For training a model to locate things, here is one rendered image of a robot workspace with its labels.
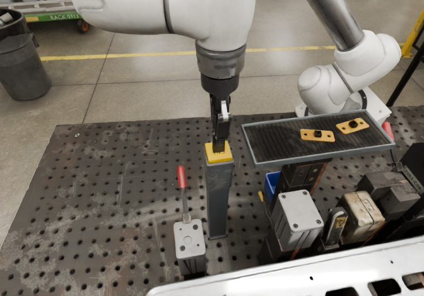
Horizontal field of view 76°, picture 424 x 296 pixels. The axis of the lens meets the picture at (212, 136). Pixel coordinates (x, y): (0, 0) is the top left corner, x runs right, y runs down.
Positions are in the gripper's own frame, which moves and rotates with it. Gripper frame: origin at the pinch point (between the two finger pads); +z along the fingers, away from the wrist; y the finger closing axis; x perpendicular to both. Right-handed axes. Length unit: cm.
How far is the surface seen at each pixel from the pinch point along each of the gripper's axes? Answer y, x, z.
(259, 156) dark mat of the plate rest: 4.2, 9.5, 2.9
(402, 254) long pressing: 28, 40, 19
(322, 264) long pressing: 26.5, 20.2, 19.0
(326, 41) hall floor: -250, 191, 119
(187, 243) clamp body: 18.3, -10.5, 13.3
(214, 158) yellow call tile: 2.5, -1.5, 3.5
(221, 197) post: 2.8, 0.6, 21.5
